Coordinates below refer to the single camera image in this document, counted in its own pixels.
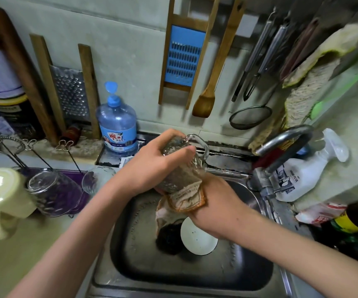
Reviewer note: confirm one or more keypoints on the person's right hand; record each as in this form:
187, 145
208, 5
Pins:
222, 211

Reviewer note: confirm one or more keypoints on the person's left hand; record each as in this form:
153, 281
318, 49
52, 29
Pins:
151, 164

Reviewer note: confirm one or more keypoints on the small clear glass cup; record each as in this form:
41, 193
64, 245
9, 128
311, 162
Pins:
188, 149

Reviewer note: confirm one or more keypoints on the beige dish cloth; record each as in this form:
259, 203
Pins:
182, 198

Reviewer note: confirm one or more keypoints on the yellow mug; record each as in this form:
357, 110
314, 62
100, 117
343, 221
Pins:
2, 198

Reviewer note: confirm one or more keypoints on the person's left forearm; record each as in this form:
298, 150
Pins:
67, 251

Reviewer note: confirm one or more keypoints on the person's right forearm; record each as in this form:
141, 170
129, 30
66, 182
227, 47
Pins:
316, 257

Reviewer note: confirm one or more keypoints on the white plate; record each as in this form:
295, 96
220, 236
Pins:
199, 239

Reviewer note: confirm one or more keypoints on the small blue water bottle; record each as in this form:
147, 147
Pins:
117, 124

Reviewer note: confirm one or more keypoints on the red container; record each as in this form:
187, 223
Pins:
266, 159

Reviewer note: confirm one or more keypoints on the purple plastic tray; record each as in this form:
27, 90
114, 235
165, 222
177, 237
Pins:
79, 183

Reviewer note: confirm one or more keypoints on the metal faucet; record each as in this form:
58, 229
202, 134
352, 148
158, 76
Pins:
278, 142

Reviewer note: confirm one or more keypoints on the white spray bottle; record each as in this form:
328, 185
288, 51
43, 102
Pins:
303, 170

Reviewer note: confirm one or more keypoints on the pink and white plastic bag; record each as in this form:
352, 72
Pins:
320, 214

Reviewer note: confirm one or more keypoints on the mesh strainer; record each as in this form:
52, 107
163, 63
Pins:
250, 116

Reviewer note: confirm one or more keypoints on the wooden framed metal grater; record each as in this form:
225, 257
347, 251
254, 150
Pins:
67, 90

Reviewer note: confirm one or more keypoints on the wooden slicer with blue blade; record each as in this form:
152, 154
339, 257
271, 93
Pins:
185, 55

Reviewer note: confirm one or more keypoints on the wooden spatula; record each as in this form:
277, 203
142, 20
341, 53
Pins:
219, 62

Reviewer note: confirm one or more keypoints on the dark bottle with yellow label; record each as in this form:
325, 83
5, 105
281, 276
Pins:
356, 217

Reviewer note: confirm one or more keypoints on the metal pot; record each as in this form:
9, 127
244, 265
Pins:
353, 251

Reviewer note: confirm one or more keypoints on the metal peeler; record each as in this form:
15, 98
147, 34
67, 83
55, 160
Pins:
253, 55
266, 55

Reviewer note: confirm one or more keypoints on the wooden rolling pin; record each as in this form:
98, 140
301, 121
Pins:
23, 74

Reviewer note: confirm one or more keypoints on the hanging loofah sponge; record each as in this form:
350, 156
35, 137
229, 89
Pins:
319, 74

